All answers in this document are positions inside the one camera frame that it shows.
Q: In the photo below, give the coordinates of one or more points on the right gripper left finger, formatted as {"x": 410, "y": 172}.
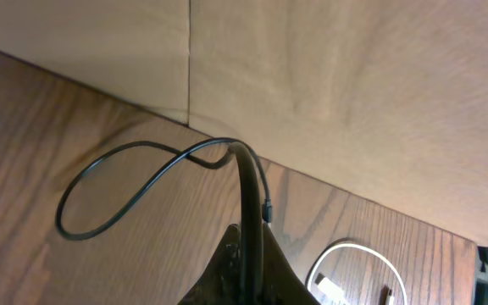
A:
{"x": 219, "y": 284}

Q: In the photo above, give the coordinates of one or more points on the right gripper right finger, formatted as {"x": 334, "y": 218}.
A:
{"x": 281, "y": 286}

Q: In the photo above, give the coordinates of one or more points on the cardboard panel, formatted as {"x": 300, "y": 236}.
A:
{"x": 387, "y": 99}

